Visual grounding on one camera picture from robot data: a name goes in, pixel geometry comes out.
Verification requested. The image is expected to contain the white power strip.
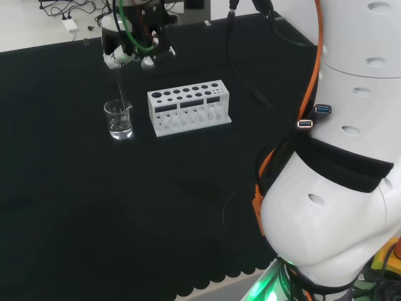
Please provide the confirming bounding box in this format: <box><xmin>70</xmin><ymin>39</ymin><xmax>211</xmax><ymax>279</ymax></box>
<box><xmin>61</xmin><ymin>19</ymin><xmax>80</xmax><ymax>33</ymax></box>

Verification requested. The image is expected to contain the small clear glass beaker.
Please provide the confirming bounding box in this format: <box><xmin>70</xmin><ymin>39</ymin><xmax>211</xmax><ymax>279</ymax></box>
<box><xmin>103</xmin><ymin>98</ymin><xmax>134</xmax><ymax>140</ymax></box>

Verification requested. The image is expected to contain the black floor cable bundle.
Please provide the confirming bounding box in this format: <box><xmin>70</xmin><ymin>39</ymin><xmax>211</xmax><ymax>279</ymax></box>
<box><xmin>39</xmin><ymin>0</ymin><xmax>109</xmax><ymax>19</ymax></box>

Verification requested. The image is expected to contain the black blue USB socket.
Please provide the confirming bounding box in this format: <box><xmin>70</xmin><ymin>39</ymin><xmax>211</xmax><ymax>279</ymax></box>
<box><xmin>313</xmin><ymin>103</ymin><xmax>333</xmax><ymax>116</ymax></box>

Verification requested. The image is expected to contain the black cable with plug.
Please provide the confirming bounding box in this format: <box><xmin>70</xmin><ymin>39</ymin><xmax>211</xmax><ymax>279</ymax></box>
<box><xmin>226</xmin><ymin>0</ymin><xmax>271</xmax><ymax>108</ymax></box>

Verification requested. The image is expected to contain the yellow stop button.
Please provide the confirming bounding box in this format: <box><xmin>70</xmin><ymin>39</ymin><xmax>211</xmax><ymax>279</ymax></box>
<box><xmin>371</xmin><ymin>237</ymin><xmax>401</xmax><ymax>277</ymax></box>

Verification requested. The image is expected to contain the orange robot cable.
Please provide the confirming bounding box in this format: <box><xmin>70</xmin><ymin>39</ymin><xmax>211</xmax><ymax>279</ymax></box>
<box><xmin>253</xmin><ymin>0</ymin><xmax>325</xmax><ymax>236</ymax></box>

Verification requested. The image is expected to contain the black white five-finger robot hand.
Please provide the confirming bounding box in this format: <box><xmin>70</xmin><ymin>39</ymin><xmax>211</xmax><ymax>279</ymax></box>
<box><xmin>100</xmin><ymin>0</ymin><xmax>177</xmax><ymax>70</ymax></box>

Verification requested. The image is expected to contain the white test tube rack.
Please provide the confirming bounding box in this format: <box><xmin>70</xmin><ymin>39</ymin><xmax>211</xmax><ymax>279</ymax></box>
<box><xmin>147</xmin><ymin>80</ymin><xmax>232</xmax><ymax>138</ymax></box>

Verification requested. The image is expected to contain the black bench cloth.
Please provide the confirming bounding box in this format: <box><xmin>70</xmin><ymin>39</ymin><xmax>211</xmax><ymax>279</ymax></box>
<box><xmin>0</xmin><ymin>11</ymin><xmax>319</xmax><ymax>301</ymax></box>

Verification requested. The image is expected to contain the clear glass rod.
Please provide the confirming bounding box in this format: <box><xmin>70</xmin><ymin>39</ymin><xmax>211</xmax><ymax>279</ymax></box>
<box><xmin>115</xmin><ymin>66</ymin><xmax>128</xmax><ymax>111</ymax></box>

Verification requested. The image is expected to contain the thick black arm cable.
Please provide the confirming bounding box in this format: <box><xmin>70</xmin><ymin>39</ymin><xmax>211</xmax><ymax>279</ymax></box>
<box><xmin>251</xmin><ymin>0</ymin><xmax>318</xmax><ymax>48</ymax></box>

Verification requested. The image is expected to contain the green robot cable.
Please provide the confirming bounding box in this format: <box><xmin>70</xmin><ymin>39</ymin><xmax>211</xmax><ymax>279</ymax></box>
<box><xmin>112</xmin><ymin>0</ymin><xmax>155</xmax><ymax>53</ymax></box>

